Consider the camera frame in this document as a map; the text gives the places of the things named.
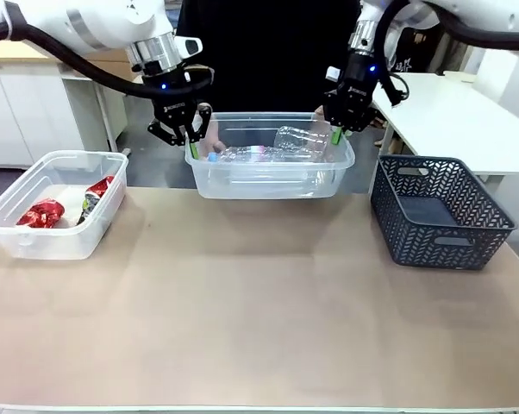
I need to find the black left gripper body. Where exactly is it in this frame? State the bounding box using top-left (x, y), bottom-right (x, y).
top-left (140, 63), bottom-right (210, 131)

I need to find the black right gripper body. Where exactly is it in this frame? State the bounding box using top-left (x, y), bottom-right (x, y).
top-left (327, 50), bottom-right (380, 127)

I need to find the clear crushed plastic bottle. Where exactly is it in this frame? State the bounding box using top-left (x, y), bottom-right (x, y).
top-left (272, 124), bottom-right (335, 153)

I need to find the clear bottle with blue cap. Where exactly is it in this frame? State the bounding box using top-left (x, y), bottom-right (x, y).
top-left (206, 145), bottom-right (330, 166)

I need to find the large clear plastic bin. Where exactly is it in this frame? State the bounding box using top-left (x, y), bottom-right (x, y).
top-left (184, 111), bottom-right (357, 201)

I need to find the red can with silver end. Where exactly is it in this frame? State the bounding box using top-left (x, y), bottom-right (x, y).
top-left (75, 174), bottom-right (116, 226)

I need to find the dark grey woven-pattern basket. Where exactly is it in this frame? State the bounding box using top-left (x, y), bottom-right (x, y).
top-left (369, 154), bottom-right (519, 272)

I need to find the small clear plastic bin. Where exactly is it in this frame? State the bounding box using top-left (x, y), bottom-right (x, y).
top-left (0, 149), bottom-right (129, 261)

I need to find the bystander in printed black shirt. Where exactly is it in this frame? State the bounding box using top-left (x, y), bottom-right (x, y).
top-left (391, 23), bottom-right (438, 75)

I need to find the person's black-clothed torso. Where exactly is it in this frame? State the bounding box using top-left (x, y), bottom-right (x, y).
top-left (174, 0), bottom-right (365, 115)

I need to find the white side table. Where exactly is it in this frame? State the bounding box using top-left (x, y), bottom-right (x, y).
top-left (370, 71), bottom-right (519, 179)

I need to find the white low cabinet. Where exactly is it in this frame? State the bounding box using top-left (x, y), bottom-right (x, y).
top-left (0, 53), bottom-right (128, 170)

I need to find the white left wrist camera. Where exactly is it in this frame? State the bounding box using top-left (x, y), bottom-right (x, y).
top-left (172, 35), bottom-right (204, 60)

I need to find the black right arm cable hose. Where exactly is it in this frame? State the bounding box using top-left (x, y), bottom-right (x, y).
top-left (372, 0), bottom-right (519, 108)

